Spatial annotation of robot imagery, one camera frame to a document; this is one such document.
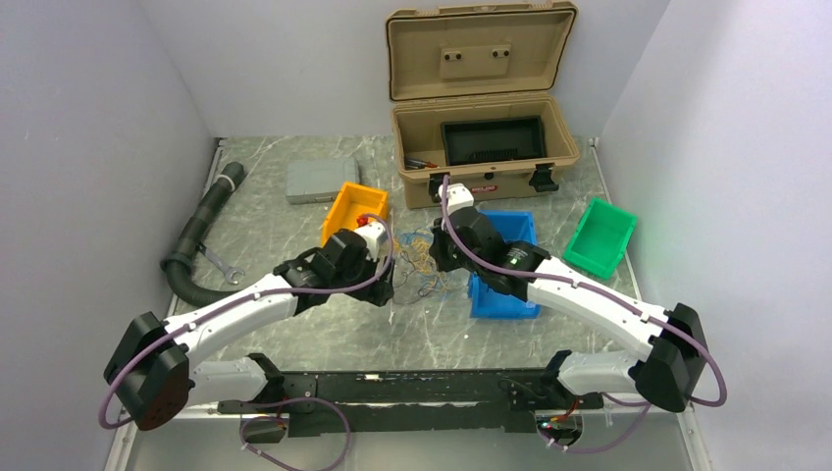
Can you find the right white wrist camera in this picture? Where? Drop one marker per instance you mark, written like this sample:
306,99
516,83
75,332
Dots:
455,197

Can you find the orange plastic bin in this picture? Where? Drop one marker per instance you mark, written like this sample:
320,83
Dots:
352,201

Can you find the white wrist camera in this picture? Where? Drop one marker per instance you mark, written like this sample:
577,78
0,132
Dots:
455,197
376,236

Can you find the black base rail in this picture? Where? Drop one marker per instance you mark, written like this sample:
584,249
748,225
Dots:
315,403

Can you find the silver wrench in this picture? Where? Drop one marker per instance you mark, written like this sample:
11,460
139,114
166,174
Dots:
232,274

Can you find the red handled screwdriver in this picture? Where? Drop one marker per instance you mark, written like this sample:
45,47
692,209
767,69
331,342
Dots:
415,164

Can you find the blue plastic bin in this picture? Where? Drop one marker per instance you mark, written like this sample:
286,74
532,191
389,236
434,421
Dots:
487,303

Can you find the tan plastic toolbox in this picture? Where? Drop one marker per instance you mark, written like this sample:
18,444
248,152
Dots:
483,62

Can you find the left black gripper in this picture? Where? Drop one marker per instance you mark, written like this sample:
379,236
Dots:
380,290

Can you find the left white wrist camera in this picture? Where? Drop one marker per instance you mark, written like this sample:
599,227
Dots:
376,236

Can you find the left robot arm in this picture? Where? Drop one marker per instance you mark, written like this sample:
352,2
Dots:
161,367

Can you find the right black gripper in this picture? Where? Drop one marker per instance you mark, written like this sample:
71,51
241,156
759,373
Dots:
440,249

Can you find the grey plastic case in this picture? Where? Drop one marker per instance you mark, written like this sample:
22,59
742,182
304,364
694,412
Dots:
319,180

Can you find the green plastic bin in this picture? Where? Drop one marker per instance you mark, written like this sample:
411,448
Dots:
601,238

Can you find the black toolbox tray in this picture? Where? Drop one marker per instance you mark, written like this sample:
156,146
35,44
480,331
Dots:
496,140

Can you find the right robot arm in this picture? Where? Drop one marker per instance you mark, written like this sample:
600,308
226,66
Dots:
663,351

